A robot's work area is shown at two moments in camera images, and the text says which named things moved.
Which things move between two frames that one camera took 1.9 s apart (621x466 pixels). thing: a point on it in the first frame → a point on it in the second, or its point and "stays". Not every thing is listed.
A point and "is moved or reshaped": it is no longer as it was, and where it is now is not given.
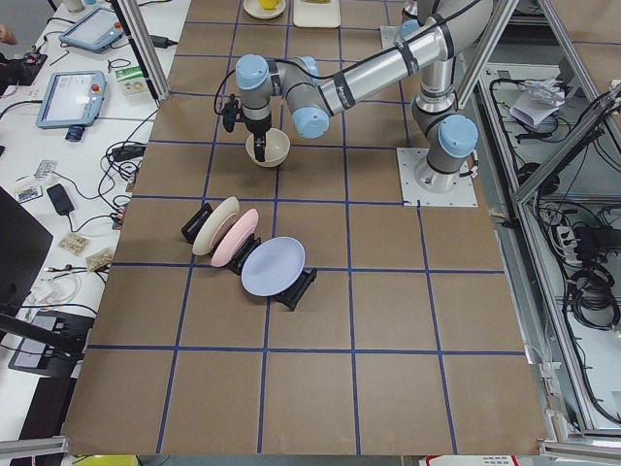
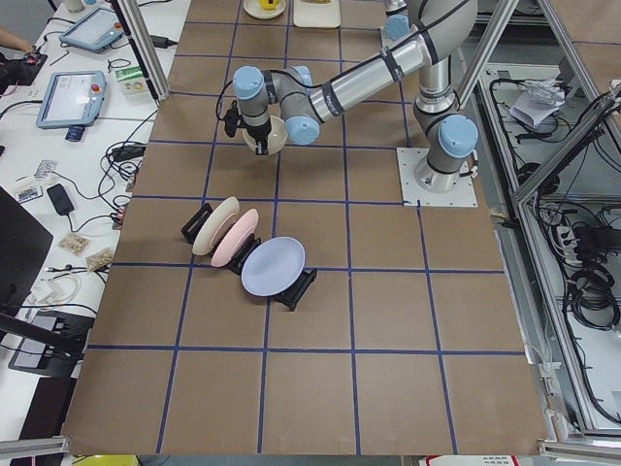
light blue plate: (273, 267) stays
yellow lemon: (270, 4) stays
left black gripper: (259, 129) stays
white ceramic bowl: (277, 148) is moved or reshaped
